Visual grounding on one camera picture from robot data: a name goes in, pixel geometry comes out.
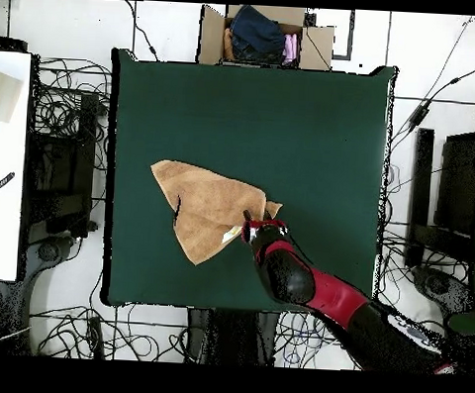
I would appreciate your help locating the tan terry towel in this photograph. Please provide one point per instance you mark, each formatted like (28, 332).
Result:
(205, 206)

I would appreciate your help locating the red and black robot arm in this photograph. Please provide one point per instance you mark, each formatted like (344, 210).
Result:
(289, 274)

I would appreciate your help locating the dark green table cloth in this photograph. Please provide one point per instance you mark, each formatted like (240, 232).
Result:
(265, 126)

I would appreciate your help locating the pink cloth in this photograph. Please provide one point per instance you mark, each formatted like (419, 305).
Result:
(291, 48)

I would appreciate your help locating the brown cardboard box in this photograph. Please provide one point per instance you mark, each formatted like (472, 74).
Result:
(314, 46)

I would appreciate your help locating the blue denim jeans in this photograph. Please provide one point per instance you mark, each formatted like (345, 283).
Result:
(256, 33)

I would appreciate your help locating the black equipment rack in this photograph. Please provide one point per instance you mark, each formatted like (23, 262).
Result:
(64, 167)

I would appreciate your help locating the white side table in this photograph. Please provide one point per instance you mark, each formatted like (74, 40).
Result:
(3, 212)

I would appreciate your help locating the beige paper sheet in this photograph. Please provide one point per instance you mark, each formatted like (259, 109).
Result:
(3, 97)

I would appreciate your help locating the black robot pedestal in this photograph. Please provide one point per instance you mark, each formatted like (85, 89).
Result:
(234, 335)

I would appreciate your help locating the black metal frame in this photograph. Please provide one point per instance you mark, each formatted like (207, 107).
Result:
(420, 186)

